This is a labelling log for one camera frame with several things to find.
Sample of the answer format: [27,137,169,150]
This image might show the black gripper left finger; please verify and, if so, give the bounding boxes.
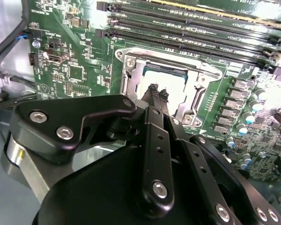
[8,83,176,218]

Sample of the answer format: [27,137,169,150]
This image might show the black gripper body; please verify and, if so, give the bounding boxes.
[31,144,217,225]

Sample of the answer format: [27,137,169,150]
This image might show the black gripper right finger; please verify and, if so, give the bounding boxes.
[158,88,281,225]

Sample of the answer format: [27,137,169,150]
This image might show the silver CPU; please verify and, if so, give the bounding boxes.
[142,67,188,105]

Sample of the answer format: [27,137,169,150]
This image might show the metal socket cover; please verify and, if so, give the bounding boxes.
[125,53,203,119]

